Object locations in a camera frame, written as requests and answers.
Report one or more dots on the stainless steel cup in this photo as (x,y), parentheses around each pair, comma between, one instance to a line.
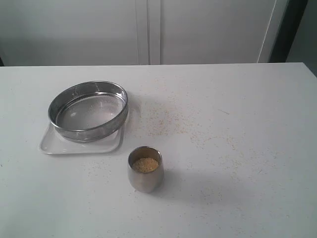
(145,182)

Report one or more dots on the yellow white grain mix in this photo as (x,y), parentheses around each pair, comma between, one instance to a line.
(145,165)

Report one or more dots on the white square plastic tray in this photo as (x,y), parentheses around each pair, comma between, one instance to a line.
(54,144)

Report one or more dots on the round stainless steel sieve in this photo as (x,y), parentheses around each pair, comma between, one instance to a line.
(89,111)

